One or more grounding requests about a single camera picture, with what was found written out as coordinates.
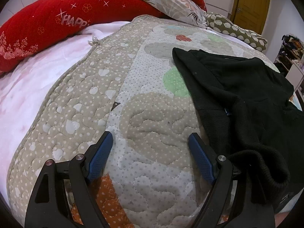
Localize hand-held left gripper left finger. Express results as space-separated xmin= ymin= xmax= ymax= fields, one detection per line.
xmin=25 ymin=131 xmax=113 ymax=228

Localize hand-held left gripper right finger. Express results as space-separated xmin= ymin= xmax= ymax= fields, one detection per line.
xmin=188 ymin=132 xmax=276 ymax=228

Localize black pants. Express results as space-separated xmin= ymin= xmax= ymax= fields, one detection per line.
xmin=172 ymin=47 xmax=304 ymax=219

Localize heart patterned quilted blanket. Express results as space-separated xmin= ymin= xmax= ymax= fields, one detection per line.
xmin=7 ymin=15 xmax=281 ymax=228

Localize pink bed sheet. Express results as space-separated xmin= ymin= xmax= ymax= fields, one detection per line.
xmin=0 ymin=20 xmax=131 ymax=195

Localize white cabinet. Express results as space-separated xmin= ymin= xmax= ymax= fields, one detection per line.
xmin=285 ymin=64 xmax=304 ymax=93

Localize olive patterned pillow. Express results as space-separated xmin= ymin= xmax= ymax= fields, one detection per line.
xmin=205 ymin=12 xmax=268 ymax=51

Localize cluttered shelf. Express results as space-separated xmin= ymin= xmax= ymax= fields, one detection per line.
xmin=274 ymin=34 xmax=304 ymax=72

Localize long red printed pillow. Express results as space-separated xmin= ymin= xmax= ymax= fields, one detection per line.
xmin=0 ymin=0 xmax=167 ymax=75

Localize grey floral pillow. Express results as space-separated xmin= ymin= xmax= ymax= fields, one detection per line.
xmin=127 ymin=0 xmax=209 ymax=29

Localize yellow wooden door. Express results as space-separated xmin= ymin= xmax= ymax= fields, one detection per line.
xmin=231 ymin=0 xmax=271 ymax=36

